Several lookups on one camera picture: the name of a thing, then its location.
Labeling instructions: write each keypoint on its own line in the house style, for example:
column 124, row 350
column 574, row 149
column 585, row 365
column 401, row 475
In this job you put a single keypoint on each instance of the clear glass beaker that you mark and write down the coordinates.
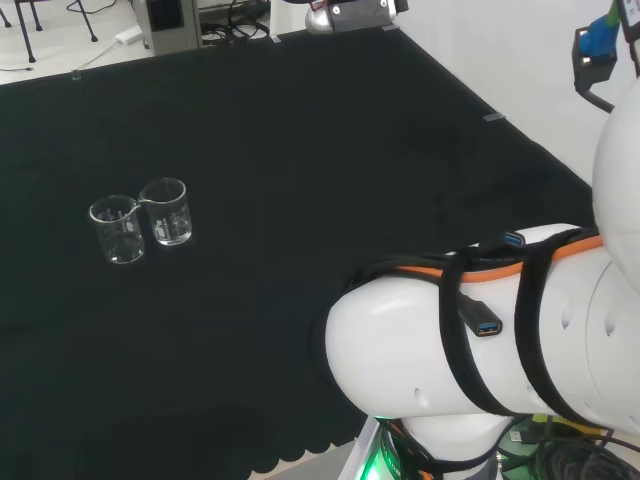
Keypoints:
column 120, row 240
column 166, row 220

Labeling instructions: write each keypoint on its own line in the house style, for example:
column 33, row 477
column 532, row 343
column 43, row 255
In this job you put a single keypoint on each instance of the black box with blue plug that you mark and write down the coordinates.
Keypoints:
column 595, row 60

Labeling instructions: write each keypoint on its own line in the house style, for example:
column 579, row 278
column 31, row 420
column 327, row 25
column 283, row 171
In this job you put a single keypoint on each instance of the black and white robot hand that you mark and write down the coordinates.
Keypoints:
column 360, row 15

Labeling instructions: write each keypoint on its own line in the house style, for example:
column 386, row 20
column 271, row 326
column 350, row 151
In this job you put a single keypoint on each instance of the black chair legs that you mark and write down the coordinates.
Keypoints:
column 30, row 30

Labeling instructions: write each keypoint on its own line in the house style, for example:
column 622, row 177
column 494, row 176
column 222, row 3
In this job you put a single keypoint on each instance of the grey cabinet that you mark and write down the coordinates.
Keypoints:
column 170, row 22

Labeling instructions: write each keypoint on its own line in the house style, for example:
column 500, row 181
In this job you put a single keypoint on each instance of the metal base plate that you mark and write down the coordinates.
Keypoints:
column 361, row 450

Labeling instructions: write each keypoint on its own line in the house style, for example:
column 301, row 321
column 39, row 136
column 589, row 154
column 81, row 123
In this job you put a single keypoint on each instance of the white power strip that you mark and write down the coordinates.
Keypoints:
column 127, row 36

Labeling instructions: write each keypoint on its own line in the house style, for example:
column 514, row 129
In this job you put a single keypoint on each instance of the black bench cloth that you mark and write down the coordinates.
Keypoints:
column 250, row 150

